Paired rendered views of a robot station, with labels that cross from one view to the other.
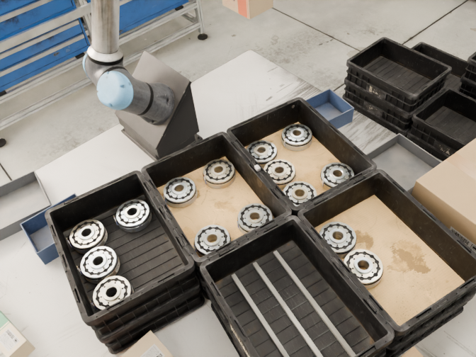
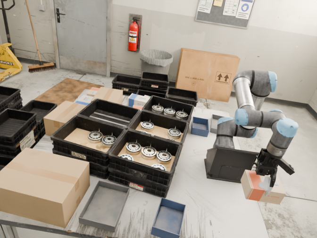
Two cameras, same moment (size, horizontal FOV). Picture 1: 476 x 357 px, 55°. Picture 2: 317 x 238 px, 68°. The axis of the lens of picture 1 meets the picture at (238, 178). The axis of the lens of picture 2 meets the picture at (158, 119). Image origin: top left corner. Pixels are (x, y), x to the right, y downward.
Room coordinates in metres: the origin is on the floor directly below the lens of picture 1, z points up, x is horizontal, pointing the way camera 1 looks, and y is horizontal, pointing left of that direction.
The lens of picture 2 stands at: (1.69, -1.10, 1.89)
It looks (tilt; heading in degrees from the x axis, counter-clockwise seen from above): 32 degrees down; 126
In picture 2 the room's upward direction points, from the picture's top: 9 degrees clockwise
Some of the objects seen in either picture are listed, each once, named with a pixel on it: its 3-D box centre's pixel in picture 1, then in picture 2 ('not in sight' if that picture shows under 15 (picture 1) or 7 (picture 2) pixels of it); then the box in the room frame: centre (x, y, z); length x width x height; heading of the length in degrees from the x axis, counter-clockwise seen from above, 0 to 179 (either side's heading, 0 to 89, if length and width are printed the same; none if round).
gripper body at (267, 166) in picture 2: not in sight; (267, 161); (1.62, -0.13, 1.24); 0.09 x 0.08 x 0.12; 35
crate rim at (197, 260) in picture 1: (212, 191); (159, 126); (0.84, 0.08, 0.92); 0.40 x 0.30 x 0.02; 25
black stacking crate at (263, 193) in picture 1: (214, 202); (158, 131); (0.84, 0.08, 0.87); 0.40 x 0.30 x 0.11; 25
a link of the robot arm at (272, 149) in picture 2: not in sight; (276, 148); (1.62, -0.13, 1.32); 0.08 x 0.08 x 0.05
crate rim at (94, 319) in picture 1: (116, 239); (169, 108); (0.72, 0.35, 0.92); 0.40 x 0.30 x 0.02; 25
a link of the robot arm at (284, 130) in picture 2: not in sight; (283, 132); (1.62, -0.13, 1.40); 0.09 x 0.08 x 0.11; 121
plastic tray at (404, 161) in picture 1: (393, 171); (105, 204); (1.00, -0.54, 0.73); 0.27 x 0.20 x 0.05; 120
